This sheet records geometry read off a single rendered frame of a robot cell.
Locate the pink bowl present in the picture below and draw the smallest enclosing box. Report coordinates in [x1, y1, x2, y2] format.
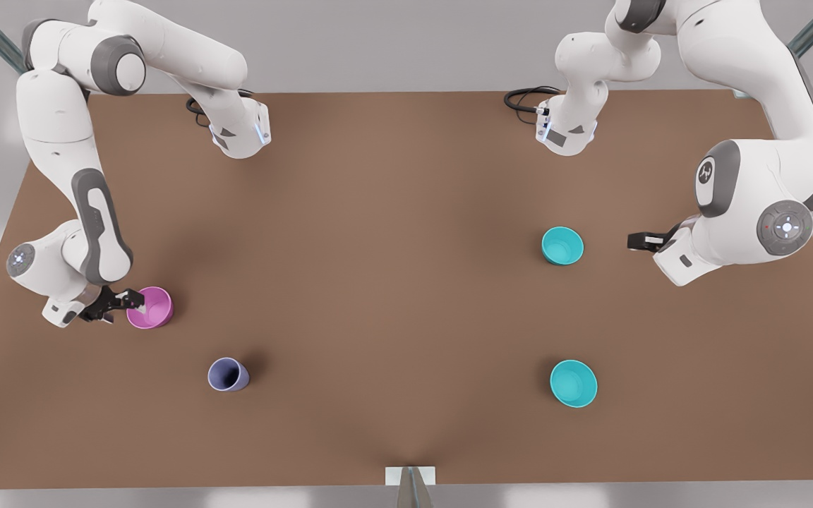
[126, 286, 175, 331]

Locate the teal blue bowl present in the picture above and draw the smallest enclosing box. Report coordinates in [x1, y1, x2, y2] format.
[541, 226, 585, 267]
[549, 359, 599, 409]

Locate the purple cup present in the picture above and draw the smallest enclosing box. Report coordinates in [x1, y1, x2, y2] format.
[207, 357, 251, 393]

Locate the black cable loop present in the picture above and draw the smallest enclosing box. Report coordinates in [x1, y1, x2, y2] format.
[503, 85, 565, 115]
[186, 87, 256, 128]

